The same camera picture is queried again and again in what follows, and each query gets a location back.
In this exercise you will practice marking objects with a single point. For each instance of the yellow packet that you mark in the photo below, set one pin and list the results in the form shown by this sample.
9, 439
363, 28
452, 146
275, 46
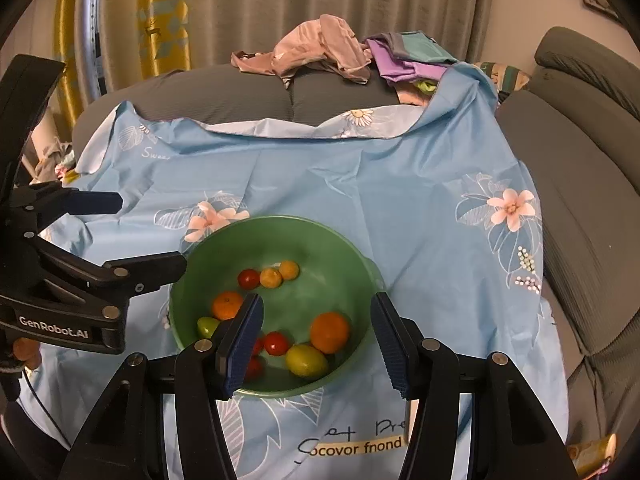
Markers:
595, 452

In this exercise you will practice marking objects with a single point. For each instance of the small red cherry tomato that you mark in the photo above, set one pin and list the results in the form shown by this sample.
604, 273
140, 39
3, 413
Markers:
248, 278

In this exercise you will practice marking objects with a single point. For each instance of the blue floral cloth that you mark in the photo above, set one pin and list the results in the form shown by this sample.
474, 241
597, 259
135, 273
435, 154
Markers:
350, 185

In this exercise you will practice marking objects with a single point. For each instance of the person's left hand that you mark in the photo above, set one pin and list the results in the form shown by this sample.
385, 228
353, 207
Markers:
26, 352

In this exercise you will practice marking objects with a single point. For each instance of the teal grey garment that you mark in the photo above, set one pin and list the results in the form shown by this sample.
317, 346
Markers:
425, 47

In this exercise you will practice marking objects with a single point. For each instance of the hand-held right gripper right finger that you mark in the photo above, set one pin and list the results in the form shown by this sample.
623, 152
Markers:
392, 352

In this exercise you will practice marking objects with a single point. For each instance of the yellow-green garment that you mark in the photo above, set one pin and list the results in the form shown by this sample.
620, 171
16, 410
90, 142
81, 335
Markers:
427, 86

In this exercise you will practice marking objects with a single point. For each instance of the purple garment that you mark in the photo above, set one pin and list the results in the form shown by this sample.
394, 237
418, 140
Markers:
395, 62

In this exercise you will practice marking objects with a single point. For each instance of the small orange kumquat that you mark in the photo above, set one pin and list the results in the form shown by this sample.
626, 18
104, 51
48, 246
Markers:
289, 270
270, 277

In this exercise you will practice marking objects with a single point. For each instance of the large orange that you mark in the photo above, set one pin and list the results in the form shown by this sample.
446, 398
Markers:
329, 332

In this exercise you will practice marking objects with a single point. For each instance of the green plastic bowl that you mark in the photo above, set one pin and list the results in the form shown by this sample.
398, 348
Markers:
325, 270

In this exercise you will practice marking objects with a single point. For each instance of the orange tangerine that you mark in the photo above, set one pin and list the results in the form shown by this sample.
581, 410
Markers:
227, 306

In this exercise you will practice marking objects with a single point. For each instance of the large dark red tomato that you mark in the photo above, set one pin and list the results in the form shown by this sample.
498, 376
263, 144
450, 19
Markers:
255, 369

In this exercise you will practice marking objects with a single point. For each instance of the yellow patterned curtain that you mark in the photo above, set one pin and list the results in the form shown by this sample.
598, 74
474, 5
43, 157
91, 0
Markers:
150, 20

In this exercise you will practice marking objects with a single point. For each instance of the silver hoop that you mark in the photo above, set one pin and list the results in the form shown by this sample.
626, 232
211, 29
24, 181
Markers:
90, 35

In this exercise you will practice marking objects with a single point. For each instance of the grey sofa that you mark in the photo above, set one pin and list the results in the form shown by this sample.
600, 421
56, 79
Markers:
590, 185

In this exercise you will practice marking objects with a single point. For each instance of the green plum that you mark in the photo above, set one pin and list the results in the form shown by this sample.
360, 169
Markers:
207, 326

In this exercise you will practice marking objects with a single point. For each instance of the yellow-green plum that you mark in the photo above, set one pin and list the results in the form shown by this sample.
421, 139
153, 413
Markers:
306, 360

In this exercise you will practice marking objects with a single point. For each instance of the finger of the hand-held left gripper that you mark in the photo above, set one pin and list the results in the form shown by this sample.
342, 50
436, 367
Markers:
145, 270
92, 203

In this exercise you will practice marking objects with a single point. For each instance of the patterned cushion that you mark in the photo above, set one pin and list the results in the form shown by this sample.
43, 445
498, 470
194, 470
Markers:
502, 76

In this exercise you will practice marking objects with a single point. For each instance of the crumpled patterned cloth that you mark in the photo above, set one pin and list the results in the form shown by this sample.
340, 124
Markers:
52, 162

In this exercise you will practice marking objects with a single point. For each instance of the pink garment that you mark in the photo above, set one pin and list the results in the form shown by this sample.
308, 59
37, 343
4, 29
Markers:
320, 45

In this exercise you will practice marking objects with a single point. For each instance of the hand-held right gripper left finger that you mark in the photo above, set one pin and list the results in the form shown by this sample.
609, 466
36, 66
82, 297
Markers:
245, 347

